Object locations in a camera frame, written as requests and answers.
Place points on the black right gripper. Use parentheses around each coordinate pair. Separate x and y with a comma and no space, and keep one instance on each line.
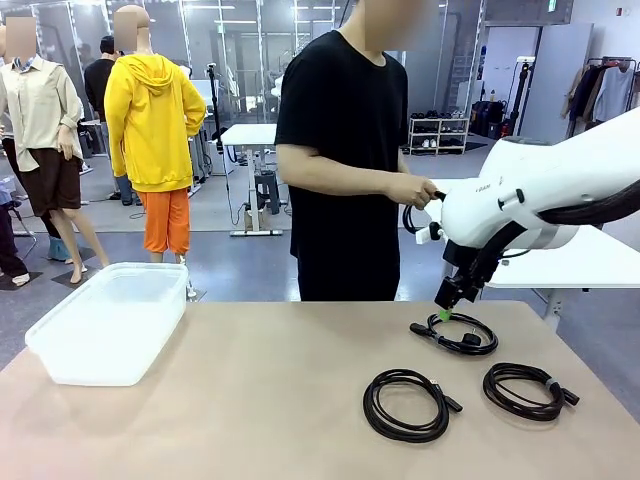
(457,292)

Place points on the person's right forearm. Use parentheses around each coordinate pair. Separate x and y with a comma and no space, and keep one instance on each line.
(340,175)

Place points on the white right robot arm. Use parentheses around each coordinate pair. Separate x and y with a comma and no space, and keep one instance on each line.
(525,165)

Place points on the person's right hand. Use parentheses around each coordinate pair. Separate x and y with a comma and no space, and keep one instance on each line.
(412,192)

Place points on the white table leg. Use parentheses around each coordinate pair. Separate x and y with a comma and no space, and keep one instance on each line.
(554,307)

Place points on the white table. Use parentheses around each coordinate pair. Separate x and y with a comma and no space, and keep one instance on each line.
(590,260)

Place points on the white shoe rack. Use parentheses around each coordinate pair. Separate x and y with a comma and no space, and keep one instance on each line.
(440,135)

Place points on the dark blue suitcases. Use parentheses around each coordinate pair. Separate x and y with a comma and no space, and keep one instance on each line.
(487,120)

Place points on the person in black t-shirt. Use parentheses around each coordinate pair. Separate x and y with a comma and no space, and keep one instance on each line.
(345,125)

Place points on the black stool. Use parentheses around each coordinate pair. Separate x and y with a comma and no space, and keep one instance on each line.
(266,190)

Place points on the black stand with white top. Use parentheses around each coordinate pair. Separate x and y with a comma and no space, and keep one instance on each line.
(520,90)

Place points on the white office desk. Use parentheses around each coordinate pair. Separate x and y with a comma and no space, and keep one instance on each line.
(250,135)

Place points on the clothes rack with garments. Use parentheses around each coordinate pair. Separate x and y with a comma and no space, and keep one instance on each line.
(605,90)

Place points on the clear plastic storage container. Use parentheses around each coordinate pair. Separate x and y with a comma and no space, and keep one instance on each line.
(105,325)

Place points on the mannequin in yellow hoodie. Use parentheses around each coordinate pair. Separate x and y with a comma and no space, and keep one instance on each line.
(150,125)

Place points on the bystander in black clothes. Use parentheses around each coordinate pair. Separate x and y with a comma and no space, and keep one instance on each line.
(100,80)

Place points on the bystander in dark trousers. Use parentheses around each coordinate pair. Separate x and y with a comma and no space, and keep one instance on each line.
(7,240)

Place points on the mannequin in beige shirt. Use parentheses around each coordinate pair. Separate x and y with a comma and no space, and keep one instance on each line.
(40,115)

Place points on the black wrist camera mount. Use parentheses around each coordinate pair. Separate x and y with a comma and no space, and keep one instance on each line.
(454,252)

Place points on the black camera tripod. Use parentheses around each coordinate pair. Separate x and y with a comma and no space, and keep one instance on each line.
(215,100)

